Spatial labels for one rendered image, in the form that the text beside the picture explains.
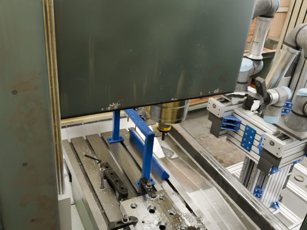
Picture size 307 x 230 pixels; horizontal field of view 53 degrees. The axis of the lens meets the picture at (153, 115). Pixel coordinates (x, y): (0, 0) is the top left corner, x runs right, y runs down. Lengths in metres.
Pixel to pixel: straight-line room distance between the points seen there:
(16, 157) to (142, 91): 0.43
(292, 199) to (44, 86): 2.66
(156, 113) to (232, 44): 0.35
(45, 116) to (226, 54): 0.65
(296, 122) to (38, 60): 1.62
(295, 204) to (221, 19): 2.23
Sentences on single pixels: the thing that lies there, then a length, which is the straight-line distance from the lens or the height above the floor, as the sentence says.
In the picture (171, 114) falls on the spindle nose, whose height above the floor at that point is 1.52.
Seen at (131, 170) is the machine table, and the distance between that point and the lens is 1.79.
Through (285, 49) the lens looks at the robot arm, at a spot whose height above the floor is 1.63.
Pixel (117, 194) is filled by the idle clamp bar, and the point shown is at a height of 0.93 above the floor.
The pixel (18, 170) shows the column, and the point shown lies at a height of 1.63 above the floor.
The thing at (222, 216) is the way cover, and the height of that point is 0.72.
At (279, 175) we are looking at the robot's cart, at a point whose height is 0.57.
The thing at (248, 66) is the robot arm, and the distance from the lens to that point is 2.17.
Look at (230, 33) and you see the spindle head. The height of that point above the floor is 1.81.
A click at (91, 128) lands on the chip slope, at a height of 0.84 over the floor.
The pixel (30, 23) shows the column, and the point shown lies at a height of 1.91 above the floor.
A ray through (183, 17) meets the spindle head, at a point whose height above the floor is 1.86.
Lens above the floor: 2.04
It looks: 29 degrees down
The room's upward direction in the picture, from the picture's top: 6 degrees clockwise
